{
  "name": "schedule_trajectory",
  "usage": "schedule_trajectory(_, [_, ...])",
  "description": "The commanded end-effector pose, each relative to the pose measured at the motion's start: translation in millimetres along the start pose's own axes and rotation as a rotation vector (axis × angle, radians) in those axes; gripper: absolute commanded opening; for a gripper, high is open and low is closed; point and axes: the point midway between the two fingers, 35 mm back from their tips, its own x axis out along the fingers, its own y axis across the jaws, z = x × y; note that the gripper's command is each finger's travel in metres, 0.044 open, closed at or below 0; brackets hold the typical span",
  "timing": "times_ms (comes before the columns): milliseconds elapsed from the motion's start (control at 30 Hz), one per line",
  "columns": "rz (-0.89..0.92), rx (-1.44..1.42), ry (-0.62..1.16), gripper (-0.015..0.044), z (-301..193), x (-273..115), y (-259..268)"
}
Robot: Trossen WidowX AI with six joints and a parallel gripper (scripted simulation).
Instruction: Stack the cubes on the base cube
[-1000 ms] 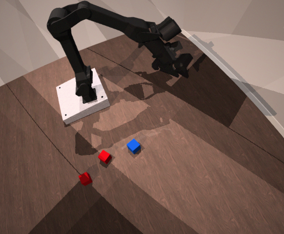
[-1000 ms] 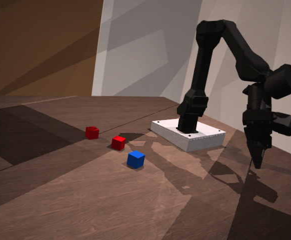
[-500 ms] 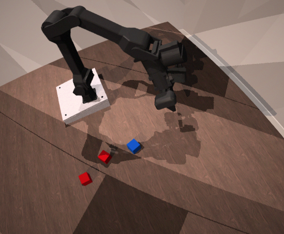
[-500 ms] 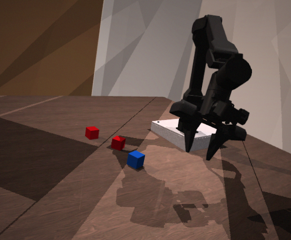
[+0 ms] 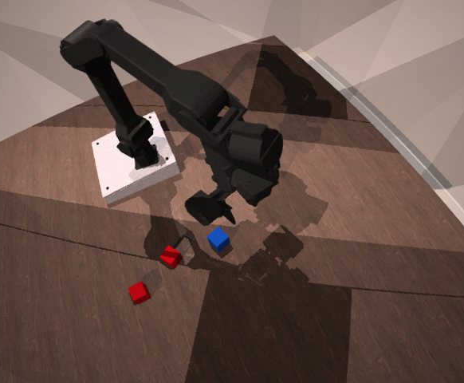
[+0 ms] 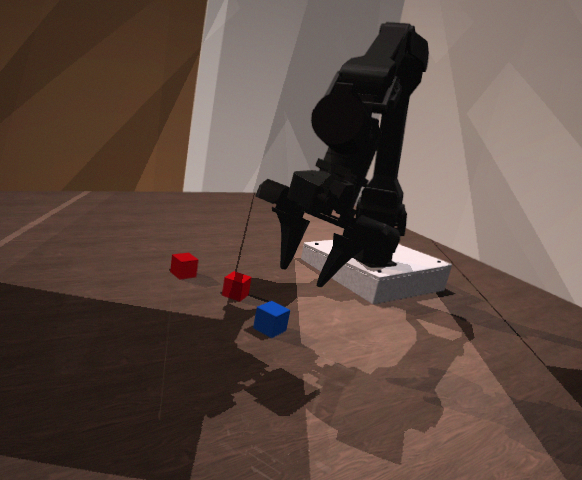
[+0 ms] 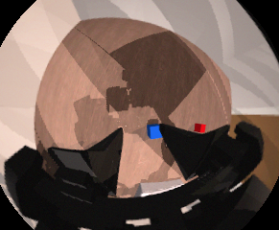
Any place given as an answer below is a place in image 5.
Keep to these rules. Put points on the red cube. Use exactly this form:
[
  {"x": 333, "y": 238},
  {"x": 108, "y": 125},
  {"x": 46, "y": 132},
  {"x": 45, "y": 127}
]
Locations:
[
  {"x": 139, "y": 292},
  {"x": 171, "y": 257}
]

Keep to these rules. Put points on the blue cube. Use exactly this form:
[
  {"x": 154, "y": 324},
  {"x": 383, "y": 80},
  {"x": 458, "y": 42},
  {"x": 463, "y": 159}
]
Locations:
[{"x": 218, "y": 239}]

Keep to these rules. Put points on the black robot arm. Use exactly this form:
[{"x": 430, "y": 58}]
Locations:
[{"x": 192, "y": 98}]

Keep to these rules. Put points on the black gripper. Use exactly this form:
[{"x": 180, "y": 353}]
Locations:
[{"x": 207, "y": 208}]

